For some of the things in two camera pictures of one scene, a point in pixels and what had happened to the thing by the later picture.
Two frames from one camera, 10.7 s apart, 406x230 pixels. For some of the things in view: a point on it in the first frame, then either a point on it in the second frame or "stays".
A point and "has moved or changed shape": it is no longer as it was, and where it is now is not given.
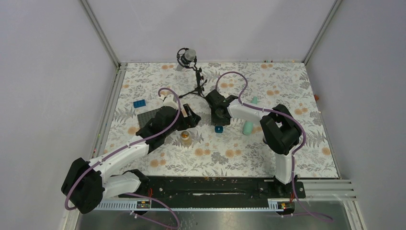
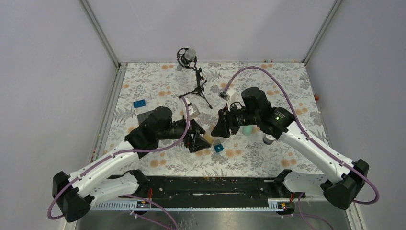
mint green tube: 248,125 stays
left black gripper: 190,121 -> 197,143
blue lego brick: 139,103 stays
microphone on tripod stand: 186,57 stays
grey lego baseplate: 144,117 stays
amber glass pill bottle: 186,139 has moved or changed shape
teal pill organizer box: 219,129 has moved or changed shape
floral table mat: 222,120 stays
